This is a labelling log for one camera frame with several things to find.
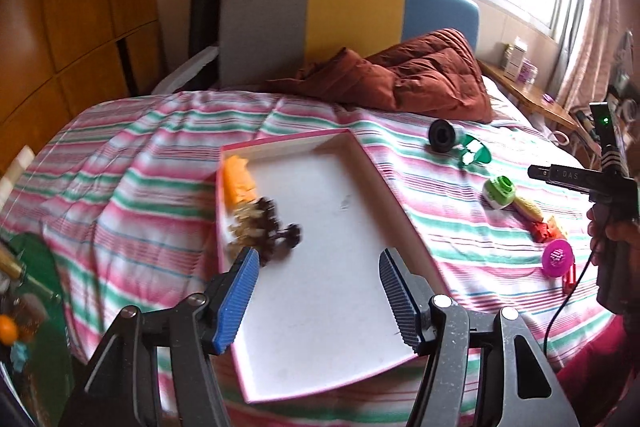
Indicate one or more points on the small red clip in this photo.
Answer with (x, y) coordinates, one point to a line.
(570, 279)

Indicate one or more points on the orange fruit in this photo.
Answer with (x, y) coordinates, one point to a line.
(7, 329)

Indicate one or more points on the green sunglasses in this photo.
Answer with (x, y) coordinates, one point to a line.
(477, 154)

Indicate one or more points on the grey yellow blue headboard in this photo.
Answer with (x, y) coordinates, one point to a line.
(270, 22)

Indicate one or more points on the striped bed sheet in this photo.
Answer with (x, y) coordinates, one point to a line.
(150, 187)

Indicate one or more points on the green round table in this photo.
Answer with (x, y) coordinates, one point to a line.
(45, 357)

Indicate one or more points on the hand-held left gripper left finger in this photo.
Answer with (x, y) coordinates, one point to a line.
(237, 302)

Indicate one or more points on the pile of brown beige pieces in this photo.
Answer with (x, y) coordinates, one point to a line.
(255, 227)

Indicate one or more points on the brown quilt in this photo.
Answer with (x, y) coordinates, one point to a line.
(420, 72)

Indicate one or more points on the person's right hand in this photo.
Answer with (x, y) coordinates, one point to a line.
(597, 224)

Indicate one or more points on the pale wooden slat frame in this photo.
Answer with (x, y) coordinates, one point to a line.
(17, 172)

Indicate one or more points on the boxes on shelf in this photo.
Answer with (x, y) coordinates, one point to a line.
(514, 56)

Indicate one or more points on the purple box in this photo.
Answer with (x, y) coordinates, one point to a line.
(527, 73)

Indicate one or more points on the pale pillow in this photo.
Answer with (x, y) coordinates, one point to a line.
(502, 104)

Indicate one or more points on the magenta round disc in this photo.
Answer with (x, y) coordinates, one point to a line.
(557, 257)

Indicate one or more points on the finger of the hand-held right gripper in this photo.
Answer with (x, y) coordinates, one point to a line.
(560, 176)

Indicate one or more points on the beige patterned curtain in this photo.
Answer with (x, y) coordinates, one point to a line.
(585, 32)

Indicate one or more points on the black round cap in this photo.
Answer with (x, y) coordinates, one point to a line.
(442, 136)

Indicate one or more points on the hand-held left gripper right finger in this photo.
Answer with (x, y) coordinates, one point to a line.
(397, 302)

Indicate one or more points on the yellow perforated oval case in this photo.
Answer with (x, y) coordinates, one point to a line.
(529, 208)

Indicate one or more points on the orange plastic toy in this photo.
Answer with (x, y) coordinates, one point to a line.
(237, 179)

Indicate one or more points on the green and white toy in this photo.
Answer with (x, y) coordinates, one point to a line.
(500, 193)

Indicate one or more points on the red puzzle piece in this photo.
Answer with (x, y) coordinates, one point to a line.
(541, 232)

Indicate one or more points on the person's red clothing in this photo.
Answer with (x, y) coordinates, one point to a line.
(600, 377)

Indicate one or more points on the white chair armrest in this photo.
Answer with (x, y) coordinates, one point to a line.
(182, 72)

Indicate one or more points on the white tray with pink rim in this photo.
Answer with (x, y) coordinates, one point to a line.
(320, 257)

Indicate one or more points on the wooden bedside table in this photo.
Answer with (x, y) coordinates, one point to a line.
(535, 99)

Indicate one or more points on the wooden wardrobe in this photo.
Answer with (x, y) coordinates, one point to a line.
(75, 7)

